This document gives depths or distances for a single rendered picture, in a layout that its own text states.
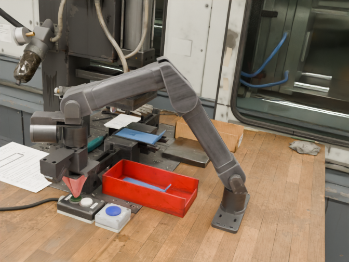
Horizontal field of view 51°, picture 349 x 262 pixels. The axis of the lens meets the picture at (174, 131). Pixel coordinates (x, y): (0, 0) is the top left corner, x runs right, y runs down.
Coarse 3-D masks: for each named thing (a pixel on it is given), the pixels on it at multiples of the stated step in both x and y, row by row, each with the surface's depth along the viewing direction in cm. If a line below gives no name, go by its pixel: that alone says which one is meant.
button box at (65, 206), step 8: (48, 200) 98; (56, 200) 98; (64, 200) 95; (96, 200) 96; (0, 208) 93; (8, 208) 93; (16, 208) 94; (24, 208) 95; (64, 208) 93; (72, 208) 93; (80, 208) 92; (88, 208) 93; (96, 208) 93; (72, 216) 93; (80, 216) 92; (88, 216) 91
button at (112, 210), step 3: (108, 207) 93; (111, 207) 93; (114, 207) 93; (117, 207) 93; (105, 210) 92; (108, 210) 92; (111, 210) 92; (114, 210) 92; (117, 210) 92; (120, 210) 92; (108, 213) 91; (111, 213) 91; (114, 213) 91; (117, 213) 91
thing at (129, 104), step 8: (80, 72) 121; (88, 72) 120; (96, 72) 119; (104, 72) 125; (112, 72) 125; (120, 72) 124; (96, 80) 119; (136, 96) 113; (144, 96) 116; (152, 96) 123; (112, 104) 113; (120, 104) 111; (128, 104) 110; (136, 104) 112; (112, 112) 116
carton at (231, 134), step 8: (216, 120) 150; (176, 128) 145; (184, 128) 143; (216, 128) 151; (224, 128) 150; (232, 128) 149; (240, 128) 147; (176, 136) 146; (184, 136) 145; (192, 136) 143; (224, 136) 138; (232, 136) 137; (240, 136) 147; (232, 144) 138
